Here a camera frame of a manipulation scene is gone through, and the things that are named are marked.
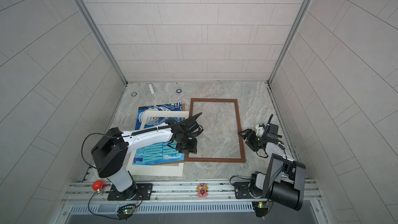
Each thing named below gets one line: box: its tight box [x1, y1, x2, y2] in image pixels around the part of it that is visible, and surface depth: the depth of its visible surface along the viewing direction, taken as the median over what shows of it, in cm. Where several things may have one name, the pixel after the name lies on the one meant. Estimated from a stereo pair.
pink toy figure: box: [195, 183, 209, 198], surface depth 71 cm
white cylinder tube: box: [148, 84, 155, 95], surface depth 114 cm
